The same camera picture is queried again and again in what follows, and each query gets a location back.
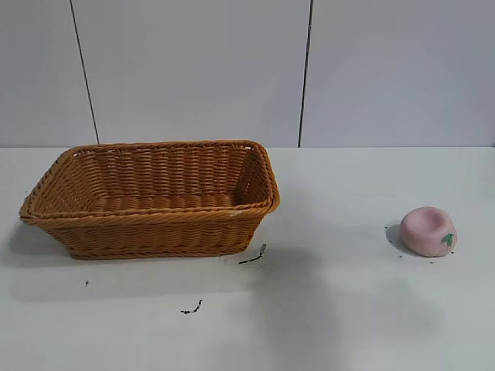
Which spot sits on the pink toy peach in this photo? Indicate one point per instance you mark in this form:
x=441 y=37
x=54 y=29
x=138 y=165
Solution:
x=419 y=237

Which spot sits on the brown woven wicker basket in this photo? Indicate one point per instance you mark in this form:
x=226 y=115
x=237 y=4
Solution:
x=154 y=232

